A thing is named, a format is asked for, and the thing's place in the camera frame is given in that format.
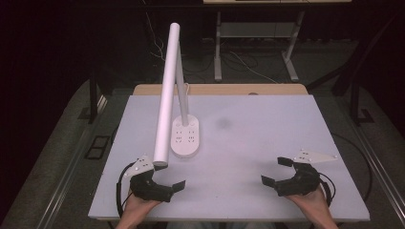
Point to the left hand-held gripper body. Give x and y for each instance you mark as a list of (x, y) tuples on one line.
[(146, 187)]

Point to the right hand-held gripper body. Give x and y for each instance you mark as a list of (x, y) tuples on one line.
[(302, 183)]

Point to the person's left hand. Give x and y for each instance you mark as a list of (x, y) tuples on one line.
[(137, 208)]

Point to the person's right hand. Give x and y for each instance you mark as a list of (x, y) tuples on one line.
[(313, 203)]

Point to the white table board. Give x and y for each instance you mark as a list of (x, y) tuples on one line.
[(242, 143)]

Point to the white desk lamp with sockets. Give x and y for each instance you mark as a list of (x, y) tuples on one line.
[(166, 95)]

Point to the black metal stand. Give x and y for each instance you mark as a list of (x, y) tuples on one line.
[(356, 101), (93, 98)]

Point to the wooden table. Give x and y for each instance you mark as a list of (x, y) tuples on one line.
[(223, 89)]

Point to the grey metal stand table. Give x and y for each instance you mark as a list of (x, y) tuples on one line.
[(258, 30)]

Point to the black rectangular floor frame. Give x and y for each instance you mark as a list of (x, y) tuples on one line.
[(97, 147)]

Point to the aluminium floor rail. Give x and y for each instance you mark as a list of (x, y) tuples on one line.
[(375, 165), (73, 165)]

